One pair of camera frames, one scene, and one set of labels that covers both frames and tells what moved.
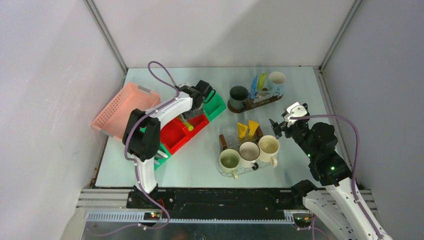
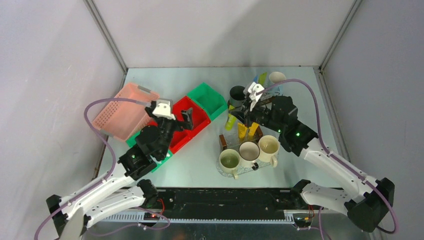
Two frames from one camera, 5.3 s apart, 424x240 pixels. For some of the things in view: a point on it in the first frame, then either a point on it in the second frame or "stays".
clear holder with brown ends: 232,140 stays
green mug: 229,160 stays
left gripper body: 201,105 to 167,128
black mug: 238,96 stays
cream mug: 269,147 stays
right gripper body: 297,131 to 259,115
